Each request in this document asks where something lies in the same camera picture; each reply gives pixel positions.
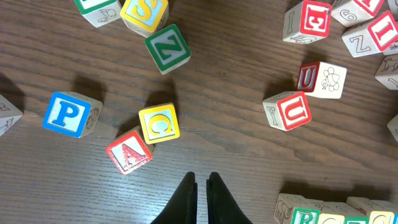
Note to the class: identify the green Z block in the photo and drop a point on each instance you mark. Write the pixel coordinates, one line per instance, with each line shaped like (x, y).
(168, 49)

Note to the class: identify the green N block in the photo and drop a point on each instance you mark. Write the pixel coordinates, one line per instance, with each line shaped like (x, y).
(387, 72)

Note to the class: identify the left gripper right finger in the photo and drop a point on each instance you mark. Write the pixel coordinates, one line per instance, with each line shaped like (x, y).
(222, 207)

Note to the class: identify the yellow block beside A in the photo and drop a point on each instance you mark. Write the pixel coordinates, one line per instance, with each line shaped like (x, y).
(159, 123)

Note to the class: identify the green L block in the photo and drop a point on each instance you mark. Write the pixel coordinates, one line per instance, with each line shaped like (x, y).
(99, 12)

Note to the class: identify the green R block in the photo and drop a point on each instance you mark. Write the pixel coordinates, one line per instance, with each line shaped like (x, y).
(295, 209)

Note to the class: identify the white picture block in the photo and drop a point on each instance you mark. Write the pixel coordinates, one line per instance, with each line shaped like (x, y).
(321, 80)

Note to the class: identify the red I block lower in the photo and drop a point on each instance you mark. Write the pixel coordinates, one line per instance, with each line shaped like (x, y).
(371, 37)

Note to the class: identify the blue L block lower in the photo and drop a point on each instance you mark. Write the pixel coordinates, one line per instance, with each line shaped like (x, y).
(393, 127)

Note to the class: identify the red U block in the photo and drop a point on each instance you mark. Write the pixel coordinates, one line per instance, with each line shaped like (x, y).
(287, 110)

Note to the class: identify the yellow block beside Z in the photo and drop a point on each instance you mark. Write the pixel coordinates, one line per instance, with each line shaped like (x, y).
(145, 17)

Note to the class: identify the green B block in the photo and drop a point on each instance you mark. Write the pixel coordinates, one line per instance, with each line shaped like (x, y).
(356, 218)

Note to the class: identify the red A block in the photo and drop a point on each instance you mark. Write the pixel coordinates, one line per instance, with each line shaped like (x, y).
(130, 151)

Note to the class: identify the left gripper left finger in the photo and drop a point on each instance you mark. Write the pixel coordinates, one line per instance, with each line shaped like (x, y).
(182, 206)

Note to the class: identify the red I block upper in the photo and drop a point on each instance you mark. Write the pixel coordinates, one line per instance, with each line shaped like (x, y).
(353, 12)

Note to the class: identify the blue P block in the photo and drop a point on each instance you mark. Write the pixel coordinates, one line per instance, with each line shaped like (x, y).
(72, 114)

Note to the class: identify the red E block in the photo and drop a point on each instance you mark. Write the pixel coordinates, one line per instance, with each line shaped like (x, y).
(307, 22)

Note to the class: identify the yellow O block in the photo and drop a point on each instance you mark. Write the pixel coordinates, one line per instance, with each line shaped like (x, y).
(333, 212)

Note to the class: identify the red i block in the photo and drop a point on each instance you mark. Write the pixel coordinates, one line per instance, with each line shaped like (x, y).
(371, 37)
(353, 12)

